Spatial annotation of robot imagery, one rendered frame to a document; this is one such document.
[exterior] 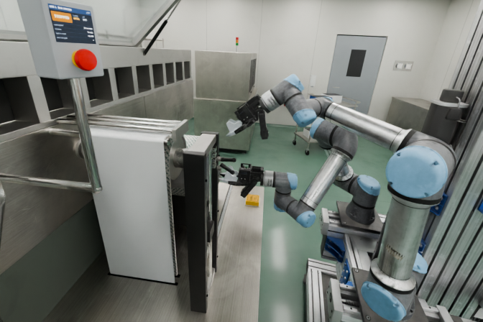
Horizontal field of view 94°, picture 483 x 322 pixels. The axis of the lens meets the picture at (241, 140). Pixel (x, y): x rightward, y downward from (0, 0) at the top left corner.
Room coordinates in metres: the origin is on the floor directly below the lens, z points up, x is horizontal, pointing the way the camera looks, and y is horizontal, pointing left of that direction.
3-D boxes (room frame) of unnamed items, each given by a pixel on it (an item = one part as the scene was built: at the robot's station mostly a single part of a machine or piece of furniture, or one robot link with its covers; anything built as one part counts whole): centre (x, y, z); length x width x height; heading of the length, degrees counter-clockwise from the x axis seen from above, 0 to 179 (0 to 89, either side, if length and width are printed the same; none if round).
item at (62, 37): (0.35, 0.25, 1.66); 0.07 x 0.07 x 0.10; 69
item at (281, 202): (0.90, -0.22, 1.01); 0.11 x 0.08 x 0.11; 32
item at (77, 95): (0.35, 0.26, 1.51); 0.02 x 0.02 x 0.20
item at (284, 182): (0.92, -0.21, 1.11); 0.11 x 0.08 x 0.09; 84
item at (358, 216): (1.07, -0.70, 0.87); 0.15 x 0.15 x 0.10
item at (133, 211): (0.58, 0.36, 1.17); 0.34 x 0.05 x 0.54; 84
